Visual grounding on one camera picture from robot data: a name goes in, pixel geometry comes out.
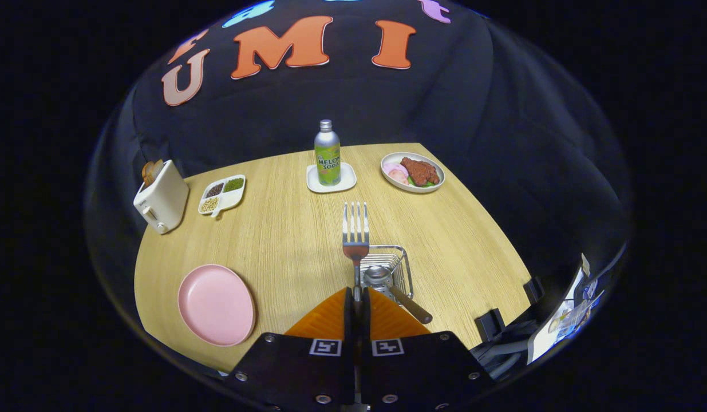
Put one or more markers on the black table clamp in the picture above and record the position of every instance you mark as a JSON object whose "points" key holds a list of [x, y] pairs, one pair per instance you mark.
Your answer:
{"points": [[489, 325], [534, 290]]}

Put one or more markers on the white divided snack dish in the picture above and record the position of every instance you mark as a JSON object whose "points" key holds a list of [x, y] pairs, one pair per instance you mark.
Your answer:
{"points": [[230, 197]]}

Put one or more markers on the pink plate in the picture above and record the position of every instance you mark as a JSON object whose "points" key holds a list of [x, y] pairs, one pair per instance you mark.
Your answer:
{"points": [[216, 306]]}

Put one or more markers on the green lettuce leaf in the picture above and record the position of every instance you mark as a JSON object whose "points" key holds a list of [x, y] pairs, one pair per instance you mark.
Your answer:
{"points": [[425, 184]]}

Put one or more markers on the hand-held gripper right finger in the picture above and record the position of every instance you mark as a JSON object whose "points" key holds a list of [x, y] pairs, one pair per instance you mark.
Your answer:
{"points": [[366, 326]]}

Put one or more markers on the green soda bottle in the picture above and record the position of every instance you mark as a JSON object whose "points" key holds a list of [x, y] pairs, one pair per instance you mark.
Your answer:
{"points": [[327, 166]]}

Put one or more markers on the cream oval food plate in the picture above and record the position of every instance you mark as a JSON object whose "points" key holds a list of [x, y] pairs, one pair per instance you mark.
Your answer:
{"points": [[392, 158]]}

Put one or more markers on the brown bread slice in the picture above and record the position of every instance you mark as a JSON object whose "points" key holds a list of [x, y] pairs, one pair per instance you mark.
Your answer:
{"points": [[151, 171]]}

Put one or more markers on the red-brown fried meat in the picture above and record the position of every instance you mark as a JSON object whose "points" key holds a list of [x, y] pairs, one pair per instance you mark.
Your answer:
{"points": [[421, 170]]}

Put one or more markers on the cream toaster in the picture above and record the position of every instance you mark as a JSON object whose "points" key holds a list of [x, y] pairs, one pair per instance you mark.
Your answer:
{"points": [[164, 200]]}

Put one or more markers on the pink ham slices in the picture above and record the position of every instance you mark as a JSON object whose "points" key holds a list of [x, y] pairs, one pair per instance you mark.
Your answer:
{"points": [[396, 173]]}

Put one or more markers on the white printed board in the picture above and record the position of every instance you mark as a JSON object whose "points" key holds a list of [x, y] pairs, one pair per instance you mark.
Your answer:
{"points": [[545, 343]]}

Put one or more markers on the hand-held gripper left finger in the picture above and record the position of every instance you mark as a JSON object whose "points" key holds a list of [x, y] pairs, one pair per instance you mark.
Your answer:
{"points": [[348, 326]]}

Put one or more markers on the white square coaster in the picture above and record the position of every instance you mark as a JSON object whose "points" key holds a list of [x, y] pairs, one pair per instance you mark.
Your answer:
{"points": [[347, 184]]}

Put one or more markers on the silver ladle spoon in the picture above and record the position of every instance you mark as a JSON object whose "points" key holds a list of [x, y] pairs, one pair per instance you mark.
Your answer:
{"points": [[413, 309]]}

